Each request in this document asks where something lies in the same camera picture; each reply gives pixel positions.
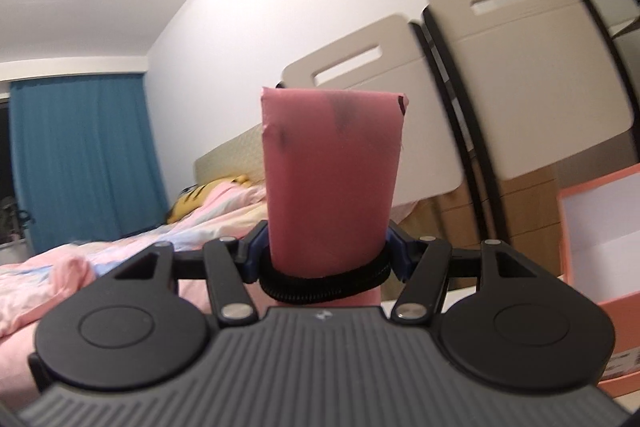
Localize orange cardboard shoe box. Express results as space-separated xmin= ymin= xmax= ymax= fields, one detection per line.
xmin=556 ymin=166 xmax=640 ymax=380

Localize wooden drawer cabinet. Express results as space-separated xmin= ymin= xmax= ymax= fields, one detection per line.
xmin=394 ymin=161 xmax=567 ymax=280

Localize pink bed quilt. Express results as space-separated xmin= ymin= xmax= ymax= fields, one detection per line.
xmin=0 ymin=183 xmax=268 ymax=360

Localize blue curtain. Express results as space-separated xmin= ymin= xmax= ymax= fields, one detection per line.
xmin=9 ymin=73 xmax=170 ymax=254

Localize pink cardboard box lid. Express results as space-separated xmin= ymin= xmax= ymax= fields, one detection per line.
xmin=595 ymin=347 xmax=640 ymax=405

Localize beige quilted headboard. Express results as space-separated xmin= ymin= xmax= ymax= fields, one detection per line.
xmin=193 ymin=128 xmax=267 ymax=188

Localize yellow tiger plush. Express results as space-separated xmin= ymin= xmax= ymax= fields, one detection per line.
xmin=166 ymin=173 xmax=252 ymax=224

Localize pink paper shopping bag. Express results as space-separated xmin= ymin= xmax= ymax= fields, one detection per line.
xmin=260 ymin=87 xmax=409 ymax=309

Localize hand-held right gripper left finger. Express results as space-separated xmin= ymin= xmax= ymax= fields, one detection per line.
xmin=107 ymin=221 xmax=273 ymax=323

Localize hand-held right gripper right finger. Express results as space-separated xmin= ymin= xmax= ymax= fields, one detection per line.
xmin=385 ymin=227 xmax=543 ymax=323

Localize black elastic band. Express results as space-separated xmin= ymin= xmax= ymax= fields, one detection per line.
xmin=258 ymin=251 xmax=394 ymax=306

